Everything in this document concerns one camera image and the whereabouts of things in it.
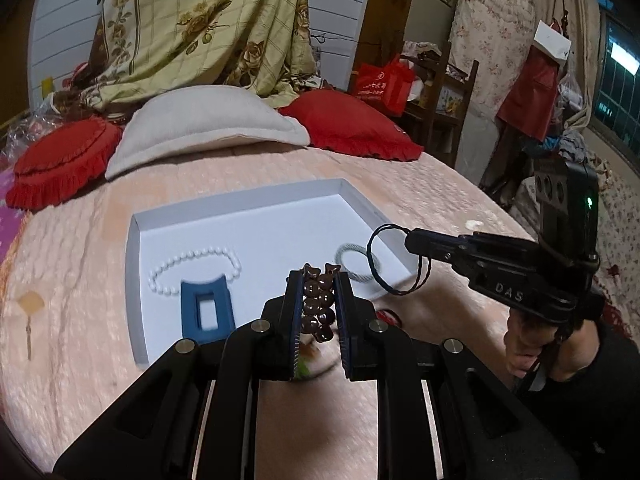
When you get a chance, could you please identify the brown bead bracelet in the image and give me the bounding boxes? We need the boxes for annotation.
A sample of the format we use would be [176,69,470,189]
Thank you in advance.
[299,262,342,345]

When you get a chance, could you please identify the window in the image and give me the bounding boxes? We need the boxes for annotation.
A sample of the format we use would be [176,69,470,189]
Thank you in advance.
[590,10,640,151]

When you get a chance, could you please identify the beige pillow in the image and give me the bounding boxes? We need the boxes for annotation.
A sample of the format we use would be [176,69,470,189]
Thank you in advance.
[105,85,311,181]

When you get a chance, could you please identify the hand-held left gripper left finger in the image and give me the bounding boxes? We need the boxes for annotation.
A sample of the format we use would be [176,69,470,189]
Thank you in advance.
[52,269,306,480]

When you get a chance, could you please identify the white shallow box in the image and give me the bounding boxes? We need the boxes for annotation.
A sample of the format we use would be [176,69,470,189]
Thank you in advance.
[126,178,420,366]

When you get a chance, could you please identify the yellow-green floral quilt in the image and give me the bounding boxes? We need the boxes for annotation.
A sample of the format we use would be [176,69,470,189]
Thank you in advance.
[87,0,318,111]

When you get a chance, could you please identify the person's right hand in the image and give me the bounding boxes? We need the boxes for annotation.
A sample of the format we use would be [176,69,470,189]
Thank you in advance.
[504,305,568,381]

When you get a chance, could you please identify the brown wooden door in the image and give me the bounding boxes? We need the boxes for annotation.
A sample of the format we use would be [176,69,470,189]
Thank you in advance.
[357,0,423,81]

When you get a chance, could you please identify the white paper bag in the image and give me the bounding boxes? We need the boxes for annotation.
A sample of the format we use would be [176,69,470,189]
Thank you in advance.
[533,20,571,61]

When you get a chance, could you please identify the clear plastic wrap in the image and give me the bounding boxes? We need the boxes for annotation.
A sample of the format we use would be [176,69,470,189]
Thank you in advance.
[0,105,56,161]

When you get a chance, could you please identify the red ruffled pillow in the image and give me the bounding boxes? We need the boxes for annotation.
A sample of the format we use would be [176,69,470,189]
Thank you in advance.
[277,90,425,162]
[5,116,123,210]

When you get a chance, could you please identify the white pink-flowered mattress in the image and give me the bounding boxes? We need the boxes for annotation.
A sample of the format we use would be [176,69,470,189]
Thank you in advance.
[447,0,538,121]

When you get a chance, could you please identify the grey-green twisted bracelet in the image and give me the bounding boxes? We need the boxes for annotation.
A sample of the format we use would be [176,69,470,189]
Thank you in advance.
[334,244,386,283]

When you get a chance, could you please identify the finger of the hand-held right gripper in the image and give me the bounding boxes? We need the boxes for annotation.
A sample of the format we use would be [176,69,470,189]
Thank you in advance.
[404,227,481,273]

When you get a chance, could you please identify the red hanging cloth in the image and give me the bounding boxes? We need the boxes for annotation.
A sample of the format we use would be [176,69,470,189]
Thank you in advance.
[496,50,561,142]

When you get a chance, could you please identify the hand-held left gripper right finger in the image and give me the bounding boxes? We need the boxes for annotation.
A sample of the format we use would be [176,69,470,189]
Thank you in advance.
[334,271,583,480]

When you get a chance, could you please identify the black cord necklace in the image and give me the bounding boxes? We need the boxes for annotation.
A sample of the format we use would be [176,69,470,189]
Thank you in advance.
[366,224,431,295]

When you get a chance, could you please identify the person's right forearm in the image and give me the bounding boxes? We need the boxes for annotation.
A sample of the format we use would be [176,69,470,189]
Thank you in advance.
[520,317,640,461]

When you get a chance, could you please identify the wooden shelf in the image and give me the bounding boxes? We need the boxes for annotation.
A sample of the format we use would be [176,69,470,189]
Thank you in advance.
[400,42,480,168]

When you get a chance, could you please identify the white pearl bracelet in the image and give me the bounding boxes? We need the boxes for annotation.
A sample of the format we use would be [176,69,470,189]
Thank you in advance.
[148,246,242,297]

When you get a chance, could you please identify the red shopping bag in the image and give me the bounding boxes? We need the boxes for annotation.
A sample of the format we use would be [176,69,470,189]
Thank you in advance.
[348,54,416,116]

